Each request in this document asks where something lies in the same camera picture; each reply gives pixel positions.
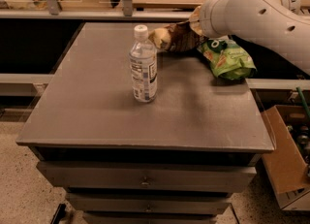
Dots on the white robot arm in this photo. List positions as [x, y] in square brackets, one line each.
[273, 24]

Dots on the clear plastic water bottle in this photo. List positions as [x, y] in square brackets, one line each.
[143, 65]

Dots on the middle drawer with knob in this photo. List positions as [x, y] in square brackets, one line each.
[148, 203]

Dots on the top drawer with knob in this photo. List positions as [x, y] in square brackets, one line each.
[147, 176]

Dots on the cardboard box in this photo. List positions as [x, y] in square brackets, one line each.
[285, 167]

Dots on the green rice chip bag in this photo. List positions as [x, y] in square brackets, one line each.
[227, 60]

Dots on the brown chip bag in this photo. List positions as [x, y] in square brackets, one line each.
[176, 37]

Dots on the grey drawer cabinet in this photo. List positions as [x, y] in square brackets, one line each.
[88, 113]

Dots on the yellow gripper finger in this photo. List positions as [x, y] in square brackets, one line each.
[194, 21]

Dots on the drawer with knob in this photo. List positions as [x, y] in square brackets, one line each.
[148, 203]
[147, 176]

